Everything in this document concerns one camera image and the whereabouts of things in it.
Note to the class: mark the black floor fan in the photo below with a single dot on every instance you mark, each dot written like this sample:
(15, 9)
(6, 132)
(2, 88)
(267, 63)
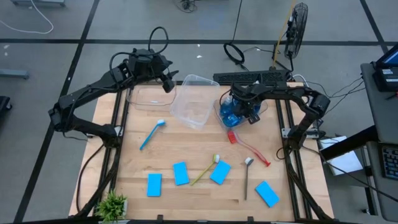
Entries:
(297, 28)

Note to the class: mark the deep clear plastic bin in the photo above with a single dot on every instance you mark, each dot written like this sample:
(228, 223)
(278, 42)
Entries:
(194, 102)

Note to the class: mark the black desk beam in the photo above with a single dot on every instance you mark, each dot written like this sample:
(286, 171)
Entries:
(348, 143)

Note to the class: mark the black perforated box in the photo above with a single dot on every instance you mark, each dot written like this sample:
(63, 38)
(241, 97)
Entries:
(248, 76)

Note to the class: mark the black aluminium table frame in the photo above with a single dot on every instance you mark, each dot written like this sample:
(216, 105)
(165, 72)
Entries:
(297, 194)

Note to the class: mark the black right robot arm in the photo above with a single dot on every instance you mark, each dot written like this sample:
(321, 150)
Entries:
(314, 102)

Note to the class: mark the black keyboard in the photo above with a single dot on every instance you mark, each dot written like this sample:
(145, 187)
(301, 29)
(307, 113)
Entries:
(390, 161)

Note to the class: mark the yellow-green dish brush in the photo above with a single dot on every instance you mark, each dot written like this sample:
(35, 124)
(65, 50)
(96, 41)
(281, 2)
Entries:
(203, 172)

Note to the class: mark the blue sponge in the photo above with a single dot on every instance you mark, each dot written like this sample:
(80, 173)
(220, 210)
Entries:
(181, 173)
(220, 172)
(267, 194)
(154, 185)

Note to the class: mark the white paper sheet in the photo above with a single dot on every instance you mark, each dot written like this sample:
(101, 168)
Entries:
(345, 165)

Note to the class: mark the grey desk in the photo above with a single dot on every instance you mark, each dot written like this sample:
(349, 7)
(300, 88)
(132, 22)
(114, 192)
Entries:
(379, 112)
(388, 199)

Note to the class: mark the grey dish brush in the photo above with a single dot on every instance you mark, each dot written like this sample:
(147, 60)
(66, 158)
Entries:
(246, 180)

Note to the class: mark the small green potted plant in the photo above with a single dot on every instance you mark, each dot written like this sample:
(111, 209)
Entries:
(112, 207)

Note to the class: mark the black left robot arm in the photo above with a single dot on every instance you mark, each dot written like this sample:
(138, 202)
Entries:
(87, 90)

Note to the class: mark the red toothbrush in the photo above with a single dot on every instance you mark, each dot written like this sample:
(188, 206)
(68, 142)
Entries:
(231, 137)

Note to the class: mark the blue dish brush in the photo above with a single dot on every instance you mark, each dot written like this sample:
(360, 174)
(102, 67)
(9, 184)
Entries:
(152, 134)

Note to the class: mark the grey metal bar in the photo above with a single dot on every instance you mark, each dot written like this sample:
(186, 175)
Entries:
(14, 73)

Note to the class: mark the black floor object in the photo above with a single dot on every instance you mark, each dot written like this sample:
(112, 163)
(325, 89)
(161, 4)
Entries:
(3, 105)

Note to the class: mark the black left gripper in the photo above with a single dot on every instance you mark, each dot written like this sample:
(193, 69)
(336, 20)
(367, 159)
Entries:
(164, 70)

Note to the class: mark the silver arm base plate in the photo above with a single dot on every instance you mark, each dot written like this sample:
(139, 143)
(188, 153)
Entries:
(286, 133)

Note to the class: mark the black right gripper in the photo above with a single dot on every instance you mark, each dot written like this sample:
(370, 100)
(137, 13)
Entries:
(245, 96)

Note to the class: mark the shallow clear plastic tray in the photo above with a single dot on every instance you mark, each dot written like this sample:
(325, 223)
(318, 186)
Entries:
(262, 109)
(146, 96)

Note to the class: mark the black laptop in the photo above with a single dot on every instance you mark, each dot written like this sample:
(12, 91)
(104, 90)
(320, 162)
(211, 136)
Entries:
(385, 79)

